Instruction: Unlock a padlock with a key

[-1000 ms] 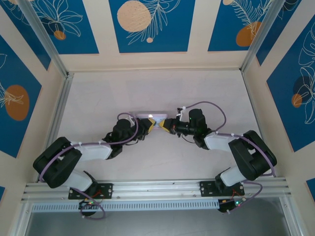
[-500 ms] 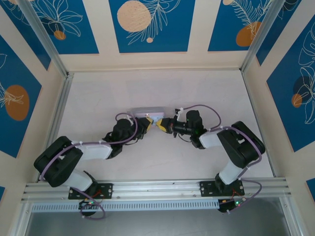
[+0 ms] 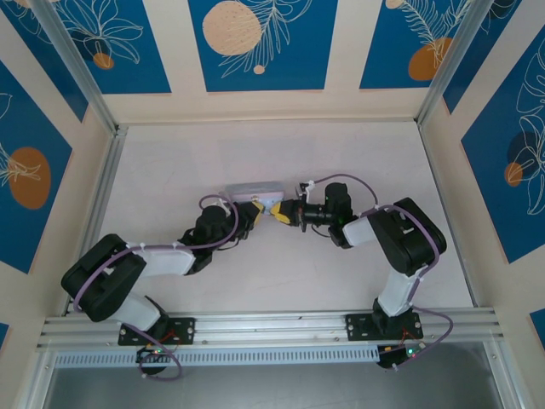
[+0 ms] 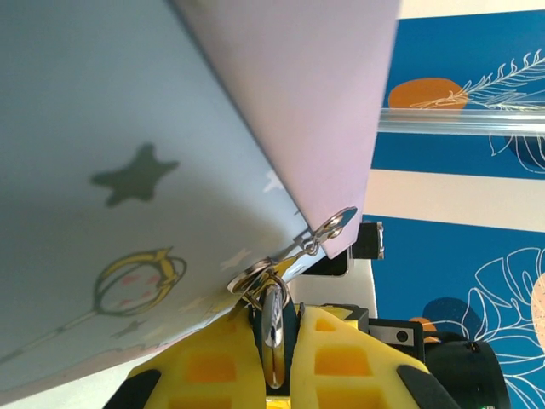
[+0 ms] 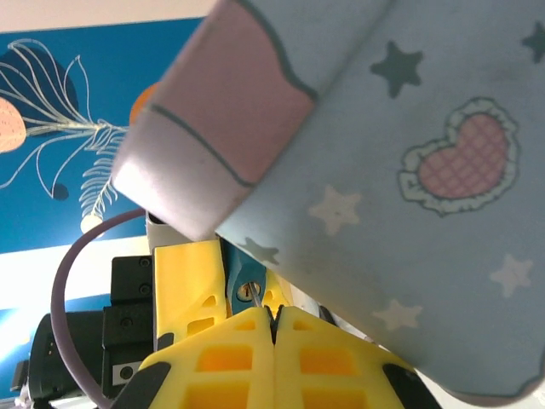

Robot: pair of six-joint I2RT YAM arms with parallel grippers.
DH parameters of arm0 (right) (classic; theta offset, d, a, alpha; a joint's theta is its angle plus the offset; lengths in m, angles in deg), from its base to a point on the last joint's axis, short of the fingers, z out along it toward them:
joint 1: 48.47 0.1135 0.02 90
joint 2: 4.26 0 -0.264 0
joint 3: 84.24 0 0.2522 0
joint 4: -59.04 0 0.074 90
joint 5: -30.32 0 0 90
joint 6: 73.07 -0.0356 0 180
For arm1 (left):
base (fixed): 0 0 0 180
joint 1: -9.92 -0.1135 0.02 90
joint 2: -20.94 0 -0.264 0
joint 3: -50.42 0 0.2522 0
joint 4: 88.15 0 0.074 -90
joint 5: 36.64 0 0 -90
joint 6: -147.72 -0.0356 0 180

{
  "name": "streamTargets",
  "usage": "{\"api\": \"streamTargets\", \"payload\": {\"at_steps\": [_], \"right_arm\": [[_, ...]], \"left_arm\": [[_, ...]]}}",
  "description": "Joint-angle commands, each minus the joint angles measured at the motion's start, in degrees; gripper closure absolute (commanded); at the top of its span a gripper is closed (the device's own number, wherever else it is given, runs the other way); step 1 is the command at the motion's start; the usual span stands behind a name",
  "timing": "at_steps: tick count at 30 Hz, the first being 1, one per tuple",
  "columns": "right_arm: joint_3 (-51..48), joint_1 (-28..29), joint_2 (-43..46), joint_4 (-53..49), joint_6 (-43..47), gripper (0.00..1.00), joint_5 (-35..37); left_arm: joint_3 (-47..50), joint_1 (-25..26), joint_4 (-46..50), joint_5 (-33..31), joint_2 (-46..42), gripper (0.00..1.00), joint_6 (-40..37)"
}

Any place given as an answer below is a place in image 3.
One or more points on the blue cartoon tin box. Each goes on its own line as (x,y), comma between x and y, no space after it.
(255,191)

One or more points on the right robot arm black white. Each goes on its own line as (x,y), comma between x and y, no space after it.
(409,238)

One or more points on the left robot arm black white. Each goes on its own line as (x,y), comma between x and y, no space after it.
(106,277)

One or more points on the black controller board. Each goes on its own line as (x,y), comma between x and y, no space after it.
(398,353)
(155,354)

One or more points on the grey metal sheet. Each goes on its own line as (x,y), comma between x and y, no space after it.
(272,389)

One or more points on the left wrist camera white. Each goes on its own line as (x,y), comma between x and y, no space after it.
(224,200)

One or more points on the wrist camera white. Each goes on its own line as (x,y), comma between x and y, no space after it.
(304,191)
(224,200)

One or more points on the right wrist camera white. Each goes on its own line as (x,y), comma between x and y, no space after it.
(304,191)

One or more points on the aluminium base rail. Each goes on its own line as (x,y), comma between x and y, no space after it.
(272,326)

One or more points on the aluminium side rail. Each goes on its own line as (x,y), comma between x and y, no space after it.
(106,191)
(447,191)

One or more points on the blue floral wall panel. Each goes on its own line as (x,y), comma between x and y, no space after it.
(264,42)
(511,170)
(404,42)
(30,170)
(127,42)

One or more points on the aluminium frame post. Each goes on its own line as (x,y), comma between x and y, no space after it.
(76,64)
(451,59)

